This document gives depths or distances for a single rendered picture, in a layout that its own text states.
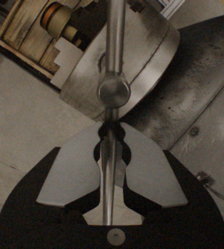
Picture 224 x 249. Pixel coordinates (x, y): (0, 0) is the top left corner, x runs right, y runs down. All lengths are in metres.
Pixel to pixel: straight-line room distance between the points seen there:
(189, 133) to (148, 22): 0.21
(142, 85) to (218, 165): 0.28
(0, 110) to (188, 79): 1.82
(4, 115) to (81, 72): 1.68
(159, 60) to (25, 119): 1.63
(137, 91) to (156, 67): 0.05
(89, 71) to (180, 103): 0.17
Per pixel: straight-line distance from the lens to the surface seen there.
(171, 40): 0.30
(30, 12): 0.68
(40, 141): 1.83
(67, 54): 0.38
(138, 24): 0.27
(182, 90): 0.29
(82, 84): 0.26
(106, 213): 0.18
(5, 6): 0.79
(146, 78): 0.26
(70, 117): 1.61
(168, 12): 1.45
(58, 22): 0.38
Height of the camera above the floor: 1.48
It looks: 66 degrees down
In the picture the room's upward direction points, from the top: 167 degrees clockwise
